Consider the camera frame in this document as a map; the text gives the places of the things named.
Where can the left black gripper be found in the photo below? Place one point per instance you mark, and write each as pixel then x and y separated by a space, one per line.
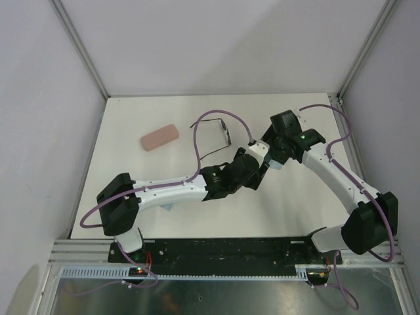
pixel 253 182

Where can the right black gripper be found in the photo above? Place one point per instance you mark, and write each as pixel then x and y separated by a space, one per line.
pixel 268 137

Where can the light blue cleaning cloth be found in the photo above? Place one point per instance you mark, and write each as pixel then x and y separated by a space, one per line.
pixel 272 163

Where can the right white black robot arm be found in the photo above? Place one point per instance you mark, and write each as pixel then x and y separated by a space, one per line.
pixel 372 216

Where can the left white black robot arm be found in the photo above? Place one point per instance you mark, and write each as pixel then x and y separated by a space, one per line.
pixel 122 200

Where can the small blue crumpled cloth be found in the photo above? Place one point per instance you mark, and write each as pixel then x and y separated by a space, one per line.
pixel 168 206

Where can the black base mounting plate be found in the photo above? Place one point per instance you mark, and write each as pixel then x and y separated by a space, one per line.
pixel 227 254

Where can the pink glasses case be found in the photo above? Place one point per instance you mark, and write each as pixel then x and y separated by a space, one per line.
pixel 159 137

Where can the small circuit board with leds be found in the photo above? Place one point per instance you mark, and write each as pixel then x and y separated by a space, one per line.
pixel 137 272

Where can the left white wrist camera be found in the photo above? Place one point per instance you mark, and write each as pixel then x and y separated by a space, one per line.
pixel 258 150

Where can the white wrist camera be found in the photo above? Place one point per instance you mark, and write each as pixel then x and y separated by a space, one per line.
pixel 300 115
pixel 258 150

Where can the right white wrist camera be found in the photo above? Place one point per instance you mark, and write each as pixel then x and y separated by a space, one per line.
pixel 300 115

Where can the brown thin-frame glasses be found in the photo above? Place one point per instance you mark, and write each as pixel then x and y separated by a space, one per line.
pixel 213 136

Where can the right aluminium frame post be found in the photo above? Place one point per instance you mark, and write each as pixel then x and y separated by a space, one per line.
pixel 372 38

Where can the aluminium frame post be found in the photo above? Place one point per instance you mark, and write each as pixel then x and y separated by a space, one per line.
pixel 372 38
pixel 77 43

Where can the white slotted cable duct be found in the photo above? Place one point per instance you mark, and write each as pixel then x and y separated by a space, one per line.
pixel 294 273

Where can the left aluminium frame post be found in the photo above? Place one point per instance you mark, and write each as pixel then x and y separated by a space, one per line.
pixel 77 43

